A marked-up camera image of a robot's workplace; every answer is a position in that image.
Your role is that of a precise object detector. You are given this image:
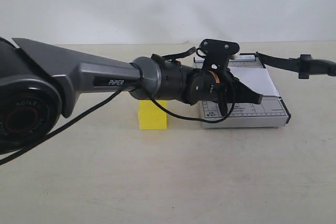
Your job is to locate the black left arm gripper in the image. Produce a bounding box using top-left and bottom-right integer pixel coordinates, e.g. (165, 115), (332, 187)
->
(183, 69), (263, 116)

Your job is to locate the white paper sheet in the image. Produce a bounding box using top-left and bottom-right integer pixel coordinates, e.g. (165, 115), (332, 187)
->
(230, 67), (280, 97)

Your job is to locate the black cutter blade arm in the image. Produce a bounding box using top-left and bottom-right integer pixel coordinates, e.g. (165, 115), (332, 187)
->
(255, 52), (335, 79)

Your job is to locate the yellow foam cube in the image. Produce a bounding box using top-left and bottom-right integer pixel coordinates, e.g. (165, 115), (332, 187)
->
(138, 100), (167, 130)

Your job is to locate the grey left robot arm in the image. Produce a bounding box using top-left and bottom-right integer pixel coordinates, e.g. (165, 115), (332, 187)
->
(1, 38), (239, 154)

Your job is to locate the grey paper cutter base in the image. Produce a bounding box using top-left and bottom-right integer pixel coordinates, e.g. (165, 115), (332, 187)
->
(202, 53), (291, 129)

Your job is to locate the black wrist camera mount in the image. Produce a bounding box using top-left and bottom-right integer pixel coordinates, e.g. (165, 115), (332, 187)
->
(196, 39), (240, 71)

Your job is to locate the black camera cable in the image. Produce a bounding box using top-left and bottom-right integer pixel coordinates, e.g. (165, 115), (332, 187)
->
(0, 46), (237, 166)

